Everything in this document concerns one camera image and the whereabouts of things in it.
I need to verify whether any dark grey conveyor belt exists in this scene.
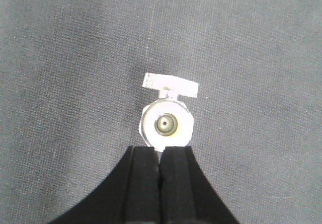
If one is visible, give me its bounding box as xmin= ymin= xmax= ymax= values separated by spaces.
xmin=1 ymin=0 xmax=321 ymax=223

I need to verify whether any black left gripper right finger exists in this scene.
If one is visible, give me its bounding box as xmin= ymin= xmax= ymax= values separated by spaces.
xmin=159 ymin=146 xmax=239 ymax=223

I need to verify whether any silver metal valve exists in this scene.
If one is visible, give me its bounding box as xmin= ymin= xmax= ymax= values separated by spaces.
xmin=138 ymin=72 xmax=199 ymax=153

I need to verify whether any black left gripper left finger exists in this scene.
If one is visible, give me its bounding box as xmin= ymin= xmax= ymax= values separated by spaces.
xmin=53 ymin=146 xmax=160 ymax=223

